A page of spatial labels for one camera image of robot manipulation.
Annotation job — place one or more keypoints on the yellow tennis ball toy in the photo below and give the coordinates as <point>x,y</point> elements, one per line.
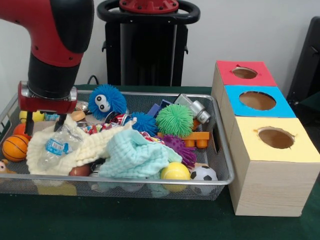
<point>175,172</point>

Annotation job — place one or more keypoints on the brown monkey plush toy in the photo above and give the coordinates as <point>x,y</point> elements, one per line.
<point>5,167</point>

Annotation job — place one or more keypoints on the black upright panel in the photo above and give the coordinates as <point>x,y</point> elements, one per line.
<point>307,62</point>

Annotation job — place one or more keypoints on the dark green table cloth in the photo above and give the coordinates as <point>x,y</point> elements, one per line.
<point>311,100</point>
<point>125,220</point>

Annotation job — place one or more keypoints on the small soccer ball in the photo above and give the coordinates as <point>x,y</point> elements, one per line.
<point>203,173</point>

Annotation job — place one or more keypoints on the blue spiky rubber ball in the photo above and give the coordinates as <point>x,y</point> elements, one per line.
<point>107,101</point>

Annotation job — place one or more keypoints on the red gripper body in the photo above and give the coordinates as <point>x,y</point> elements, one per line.
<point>47,106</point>

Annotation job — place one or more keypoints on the crushed clear plastic bottle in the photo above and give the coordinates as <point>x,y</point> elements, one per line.
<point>56,146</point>

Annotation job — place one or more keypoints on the wooden box with three holes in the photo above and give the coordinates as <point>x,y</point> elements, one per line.
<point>270,190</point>

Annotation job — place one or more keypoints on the green spiky rubber ball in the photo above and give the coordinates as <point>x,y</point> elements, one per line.
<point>175,120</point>

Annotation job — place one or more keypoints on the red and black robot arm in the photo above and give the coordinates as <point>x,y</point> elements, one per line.
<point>50,37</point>

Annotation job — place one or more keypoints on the mint green muslin cloth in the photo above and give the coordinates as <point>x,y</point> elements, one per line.
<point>135,157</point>

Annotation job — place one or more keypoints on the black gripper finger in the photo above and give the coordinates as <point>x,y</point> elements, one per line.
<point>60,122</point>
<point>28,123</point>

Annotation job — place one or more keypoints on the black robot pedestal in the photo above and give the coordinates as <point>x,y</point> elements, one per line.
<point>150,50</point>

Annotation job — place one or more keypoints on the purple spiky rubber ball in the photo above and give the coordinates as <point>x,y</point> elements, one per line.
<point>182,150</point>

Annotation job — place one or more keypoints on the silver mesh bin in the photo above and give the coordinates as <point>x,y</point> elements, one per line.
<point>220,155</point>

